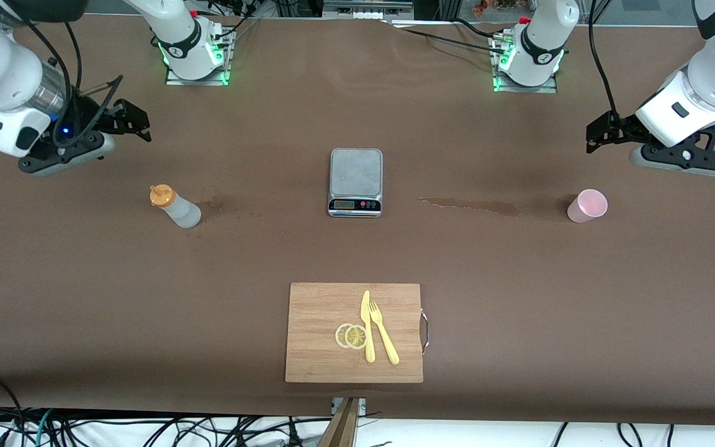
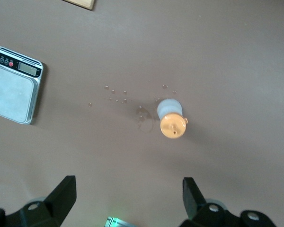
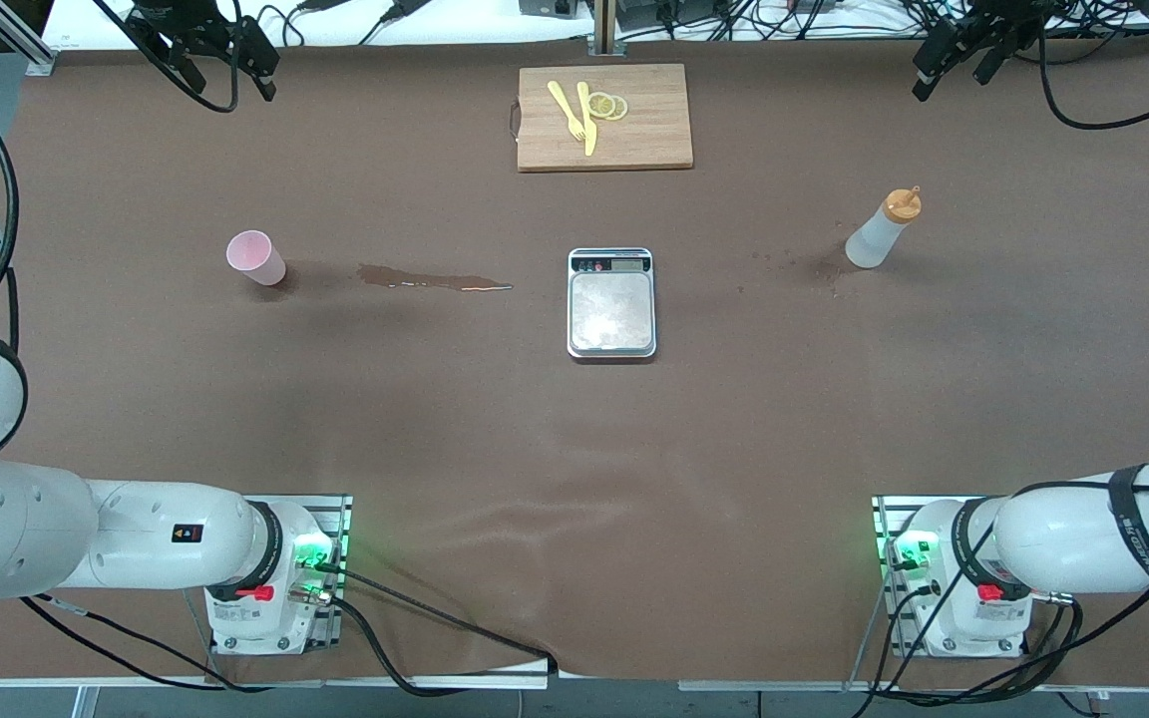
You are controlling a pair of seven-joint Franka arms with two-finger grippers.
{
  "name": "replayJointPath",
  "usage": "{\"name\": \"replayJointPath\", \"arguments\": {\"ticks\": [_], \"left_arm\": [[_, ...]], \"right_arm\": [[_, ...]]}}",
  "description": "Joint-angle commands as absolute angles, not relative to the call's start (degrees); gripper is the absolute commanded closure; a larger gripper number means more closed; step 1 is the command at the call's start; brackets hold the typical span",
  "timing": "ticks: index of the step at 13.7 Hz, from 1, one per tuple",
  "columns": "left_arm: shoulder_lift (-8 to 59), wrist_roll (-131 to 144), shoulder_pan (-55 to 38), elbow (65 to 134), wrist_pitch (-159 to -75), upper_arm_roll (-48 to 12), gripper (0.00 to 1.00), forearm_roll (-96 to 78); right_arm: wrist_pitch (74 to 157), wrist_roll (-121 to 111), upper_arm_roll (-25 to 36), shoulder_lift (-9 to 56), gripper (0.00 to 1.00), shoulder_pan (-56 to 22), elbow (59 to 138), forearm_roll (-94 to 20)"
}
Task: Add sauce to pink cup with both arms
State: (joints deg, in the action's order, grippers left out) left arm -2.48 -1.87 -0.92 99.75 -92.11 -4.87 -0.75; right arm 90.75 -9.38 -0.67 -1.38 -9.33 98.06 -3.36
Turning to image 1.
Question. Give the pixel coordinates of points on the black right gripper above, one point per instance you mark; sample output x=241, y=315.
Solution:
x=92, y=118

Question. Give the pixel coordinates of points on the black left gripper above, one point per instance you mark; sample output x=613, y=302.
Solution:
x=623, y=128

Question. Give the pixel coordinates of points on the pink plastic cup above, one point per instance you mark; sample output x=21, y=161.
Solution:
x=587, y=208

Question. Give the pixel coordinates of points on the clear sauce bottle orange cap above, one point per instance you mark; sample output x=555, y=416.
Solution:
x=180, y=211

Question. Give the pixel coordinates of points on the silver digital kitchen scale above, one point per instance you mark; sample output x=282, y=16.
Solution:
x=355, y=171

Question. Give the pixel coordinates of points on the white power strip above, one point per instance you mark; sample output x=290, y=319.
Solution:
x=367, y=13

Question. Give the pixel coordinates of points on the wooden cutting board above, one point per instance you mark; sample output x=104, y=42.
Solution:
x=314, y=347

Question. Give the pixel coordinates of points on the lemon slice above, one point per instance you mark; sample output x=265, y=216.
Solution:
x=355, y=337
x=339, y=336

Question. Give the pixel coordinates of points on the yellow plastic knife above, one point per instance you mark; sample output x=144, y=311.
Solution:
x=365, y=310

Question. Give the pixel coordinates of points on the yellow plastic fork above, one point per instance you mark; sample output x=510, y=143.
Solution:
x=385, y=338

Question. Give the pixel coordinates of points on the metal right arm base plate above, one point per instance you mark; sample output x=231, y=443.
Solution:
x=174, y=79

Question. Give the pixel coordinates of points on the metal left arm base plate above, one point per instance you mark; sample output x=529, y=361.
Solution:
x=544, y=89

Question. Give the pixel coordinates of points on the small metal bracket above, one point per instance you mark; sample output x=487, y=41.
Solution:
x=362, y=405

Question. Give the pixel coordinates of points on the wooden post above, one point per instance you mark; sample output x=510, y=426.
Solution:
x=342, y=428

